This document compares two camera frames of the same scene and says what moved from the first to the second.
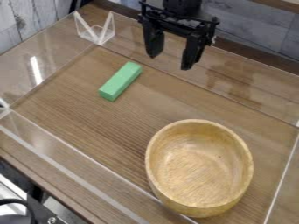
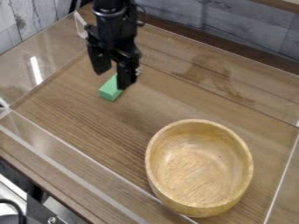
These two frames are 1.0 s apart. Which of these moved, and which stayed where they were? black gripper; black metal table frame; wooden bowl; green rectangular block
Moved: black gripper
Stayed: green rectangular block; wooden bowl; black metal table frame
